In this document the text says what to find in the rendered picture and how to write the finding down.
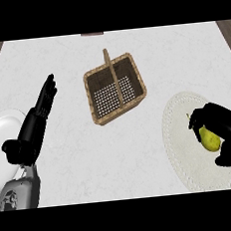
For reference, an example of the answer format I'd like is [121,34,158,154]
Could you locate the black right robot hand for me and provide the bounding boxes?
[185,101,231,171]

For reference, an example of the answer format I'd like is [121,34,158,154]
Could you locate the brown block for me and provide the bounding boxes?
[81,31,105,38]

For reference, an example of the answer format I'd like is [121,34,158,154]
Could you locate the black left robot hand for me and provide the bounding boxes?
[0,73,65,168]

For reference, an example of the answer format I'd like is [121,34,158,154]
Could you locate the white round placemat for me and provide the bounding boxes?
[157,87,231,195]

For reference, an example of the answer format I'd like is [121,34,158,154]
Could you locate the white plate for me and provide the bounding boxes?
[0,108,34,196]

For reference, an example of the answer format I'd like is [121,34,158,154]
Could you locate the yellow-green pear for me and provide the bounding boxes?
[186,110,223,155]

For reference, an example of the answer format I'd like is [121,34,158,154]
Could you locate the brown wicker basket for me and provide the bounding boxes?
[80,44,151,128]

